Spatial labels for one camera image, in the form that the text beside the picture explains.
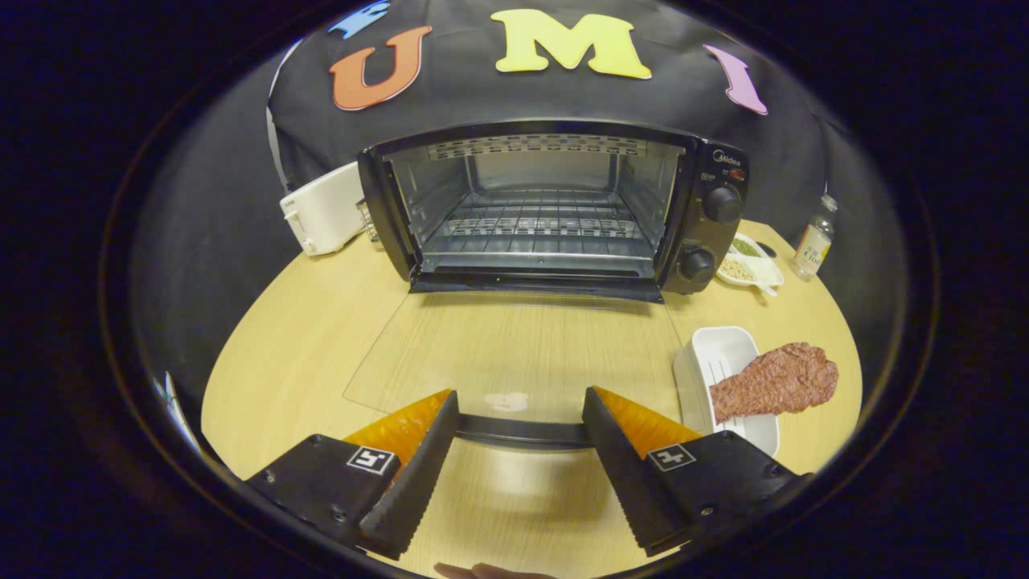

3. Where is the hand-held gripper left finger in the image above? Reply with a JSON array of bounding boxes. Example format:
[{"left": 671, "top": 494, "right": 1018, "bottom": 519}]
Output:
[{"left": 245, "top": 389, "right": 461, "bottom": 561}]

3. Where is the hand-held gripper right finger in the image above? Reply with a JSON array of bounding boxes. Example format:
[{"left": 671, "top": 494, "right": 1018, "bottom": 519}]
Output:
[{"left": 582, "top": 386, "right": 813, "bottom": 557}]

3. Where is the red raw meat slice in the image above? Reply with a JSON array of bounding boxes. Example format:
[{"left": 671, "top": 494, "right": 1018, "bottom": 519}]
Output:
[{"left": 709, "top": 342, "right": 839, "bottom": 425}]

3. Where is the black toaster oven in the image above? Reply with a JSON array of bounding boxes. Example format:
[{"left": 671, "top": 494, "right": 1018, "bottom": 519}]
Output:
[{"left": 342, "top": 119, "right": 752, "bottom": 450}]

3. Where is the white bread toaster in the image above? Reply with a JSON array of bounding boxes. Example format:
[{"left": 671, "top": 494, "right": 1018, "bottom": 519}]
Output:
[{"left": 279, "top": 161, "right": 367, "bottom": 257}]

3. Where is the white rectangular tray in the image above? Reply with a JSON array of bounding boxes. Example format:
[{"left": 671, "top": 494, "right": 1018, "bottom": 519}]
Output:
[{"left": 673, "top": 326, "right": 781, "bottom": 459}]

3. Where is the white divided condiment dish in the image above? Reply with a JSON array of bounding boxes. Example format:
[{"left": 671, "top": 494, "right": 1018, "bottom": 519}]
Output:
[{"left": 714, "top": 232, "right": 785, "bottom": 297}]

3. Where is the clear glass bottle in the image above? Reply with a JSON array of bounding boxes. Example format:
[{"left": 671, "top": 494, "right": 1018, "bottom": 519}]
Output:
[{"left": 789, "top": 193, "right": 838, "bottom": 282}]

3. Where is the black backdrop cloth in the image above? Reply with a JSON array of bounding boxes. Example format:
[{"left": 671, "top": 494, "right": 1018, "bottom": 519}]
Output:
[{"left": 129, "top": 0, "right": 909, "bottom": 403}]

